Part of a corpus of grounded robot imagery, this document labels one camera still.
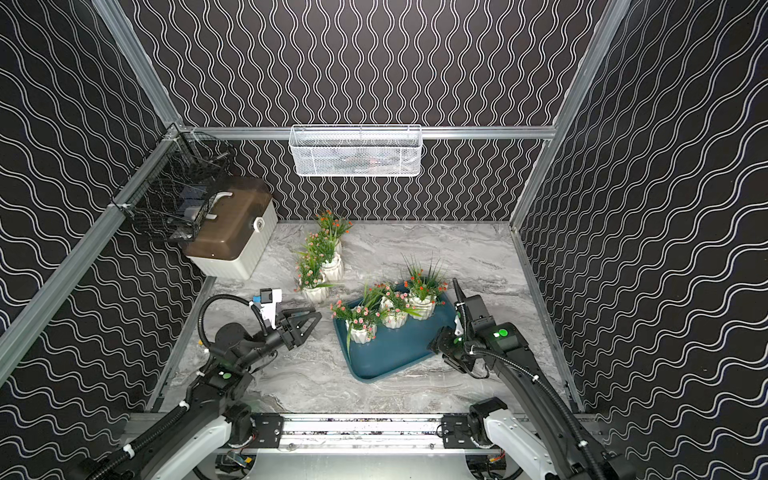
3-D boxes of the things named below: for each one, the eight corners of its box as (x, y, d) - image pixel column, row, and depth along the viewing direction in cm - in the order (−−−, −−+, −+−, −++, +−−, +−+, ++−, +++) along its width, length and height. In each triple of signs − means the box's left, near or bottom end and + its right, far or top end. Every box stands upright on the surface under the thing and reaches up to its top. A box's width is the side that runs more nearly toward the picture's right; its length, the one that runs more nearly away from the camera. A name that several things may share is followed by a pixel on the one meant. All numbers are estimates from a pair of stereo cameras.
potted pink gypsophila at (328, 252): (328, 287, 103) (321, 259, 91) (311, 264, 109) (302, 236, 97) (348, 275, 106) (343, 247, 94) (331, 254, 112) (324, 225, 100)
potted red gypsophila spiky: (406, 321, 96) (409, 294, 83) (404, 284, 105) (407, 254, 92) (440, 321, 96) (449, 294, 83) (436, 284, 105) (443, 254, 92)
